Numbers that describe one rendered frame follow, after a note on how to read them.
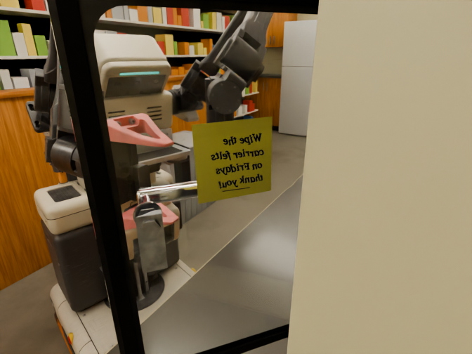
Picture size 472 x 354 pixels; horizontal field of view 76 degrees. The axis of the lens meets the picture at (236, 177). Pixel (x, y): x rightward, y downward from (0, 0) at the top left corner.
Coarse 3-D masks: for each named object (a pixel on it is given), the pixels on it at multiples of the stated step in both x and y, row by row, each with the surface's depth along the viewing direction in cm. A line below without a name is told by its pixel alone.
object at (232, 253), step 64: (128, 64) 22; (192, 64) 23; (256, 64) 25; (128, 128) 24; (192, 128) 25; (256, 128) 27; (128, 192) 25; (192, 192) 27; (256, 192) 30; (192, 256) 30; (256, 256) 33; (192, 320) 33; (256, 320) 36
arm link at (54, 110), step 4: (60, 72) 46; (60, 76) 46; (60, 80) 46; (56, 84) 49; (56, 88) 48; (56, 92) 47; (56, 96) 46; (56, 100) 46; (56, 104) 46; (52, 108) 46; (56, 108) 46; (52, 112) 46; (56, 112) 46; (52, 116) 46; (56, 116) 46; (52, 120) 46; (56, 120) 46; (52, 124) 46; (56, 124) 46; (52, 128) 46; (56, 128) 46; (52, 132) 46; (52, 136) 46; (52, 164) 48
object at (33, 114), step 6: (30, 102) 80; (30, 108) 81; (30, 114) 79; (36, 114) 80; (42, 114) 78; (36, 120) 79; (42, 120) 80; (48, 120) 79; (36, 126) 79; (42, 126) 80; (48, 126) 81; (42, 132) 81
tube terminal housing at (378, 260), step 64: (320, 0) 5; (384, 0) 4; (448, 0) 4; (320, 64) 5; (384, 64) 5; (448, 64) 4; (320, 128) 6; (384, 128) 5; (448, 128) 4; (320, 192) 6; (384, 192) 5; (448, 192) 5; (320, 256) 6; (384, 256) 6; (448, 256) 5; (320, 320) 7; (384, 320) 6; (448, 320) 5
